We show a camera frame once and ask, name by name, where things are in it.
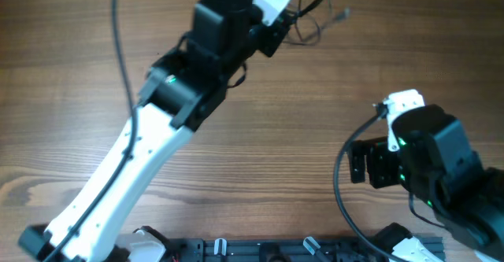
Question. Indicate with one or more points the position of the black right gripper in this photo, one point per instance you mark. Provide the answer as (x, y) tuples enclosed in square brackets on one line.
[(357, 161)]

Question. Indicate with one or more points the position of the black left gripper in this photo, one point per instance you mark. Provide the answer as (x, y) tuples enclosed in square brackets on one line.
[(275, 35)]

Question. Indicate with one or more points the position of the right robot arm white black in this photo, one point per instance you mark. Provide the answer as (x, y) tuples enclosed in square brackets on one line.
[(436, 164)]

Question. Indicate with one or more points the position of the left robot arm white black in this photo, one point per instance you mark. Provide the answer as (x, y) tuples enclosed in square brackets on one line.
[(182, 89)]

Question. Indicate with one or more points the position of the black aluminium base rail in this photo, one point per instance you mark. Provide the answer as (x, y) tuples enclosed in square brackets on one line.
[(334, 249)]

